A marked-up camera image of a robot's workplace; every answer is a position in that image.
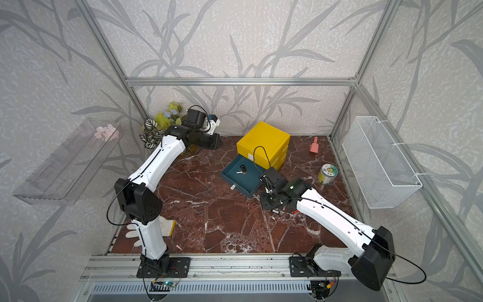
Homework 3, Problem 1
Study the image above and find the clear acrylic wall shelf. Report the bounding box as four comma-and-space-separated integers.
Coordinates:
13, 118, 124, 206

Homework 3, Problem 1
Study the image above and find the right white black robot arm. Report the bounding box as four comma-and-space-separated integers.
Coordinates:
260, 168, 396, 291

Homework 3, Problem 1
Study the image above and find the artificial potted plant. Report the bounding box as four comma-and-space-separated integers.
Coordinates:
140, 101, 186, 149

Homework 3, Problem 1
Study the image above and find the yellow drawer cabinet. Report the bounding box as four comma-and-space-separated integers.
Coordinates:
236, 122, 291, 171

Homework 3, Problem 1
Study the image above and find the teal drawer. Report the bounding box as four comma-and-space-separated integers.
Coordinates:
220, 154, 265, 198

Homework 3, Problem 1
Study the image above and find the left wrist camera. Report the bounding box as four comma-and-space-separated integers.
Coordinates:
205, 115, 221, 135

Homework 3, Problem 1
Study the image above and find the white work glove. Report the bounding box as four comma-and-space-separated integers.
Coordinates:
125, 216, 176, 247

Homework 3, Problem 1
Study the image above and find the white wire basket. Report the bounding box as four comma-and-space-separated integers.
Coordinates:
342, 116, 423, 210

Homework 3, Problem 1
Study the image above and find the pink plastic scoop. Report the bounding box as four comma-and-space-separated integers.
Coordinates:
309, 137, 319, 154

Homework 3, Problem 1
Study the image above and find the aluminium front rail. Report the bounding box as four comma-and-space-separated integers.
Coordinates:
78, 253, 397, 283

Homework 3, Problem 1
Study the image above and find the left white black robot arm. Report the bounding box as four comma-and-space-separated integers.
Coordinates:
114, 119, 221, 265

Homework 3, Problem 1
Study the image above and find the aluminium frame crossbar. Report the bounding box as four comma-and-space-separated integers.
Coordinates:
126, 78, 356, 86

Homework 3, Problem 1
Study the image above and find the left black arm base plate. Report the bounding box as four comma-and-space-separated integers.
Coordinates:
137, 255, 191, 279

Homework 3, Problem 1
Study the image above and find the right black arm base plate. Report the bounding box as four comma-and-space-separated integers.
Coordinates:
289, 254, 341, 279

